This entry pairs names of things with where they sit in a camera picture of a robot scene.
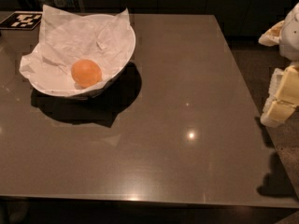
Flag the orange fruit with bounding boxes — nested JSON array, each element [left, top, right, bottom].
[[71, 60, 102, 88]]

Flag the black white fiducial marker card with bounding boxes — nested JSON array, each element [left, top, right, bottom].
[[0, 11, 42, 30]]

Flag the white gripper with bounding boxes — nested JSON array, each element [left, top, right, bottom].
[[258, 3, 299, 128]]

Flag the white bowl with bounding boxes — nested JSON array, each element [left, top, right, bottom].
[[30, 13, 137, 99]]

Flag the white crumpled paper liner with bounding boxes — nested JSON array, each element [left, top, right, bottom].
[[19, 4, 136, 97]]

